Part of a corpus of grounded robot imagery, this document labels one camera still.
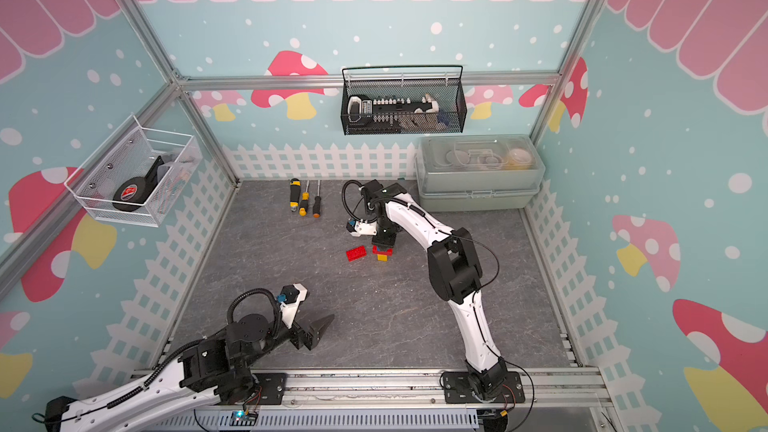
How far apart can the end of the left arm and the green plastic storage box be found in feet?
1.81

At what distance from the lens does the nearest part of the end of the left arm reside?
65cm

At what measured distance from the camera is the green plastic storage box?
99 centimetres
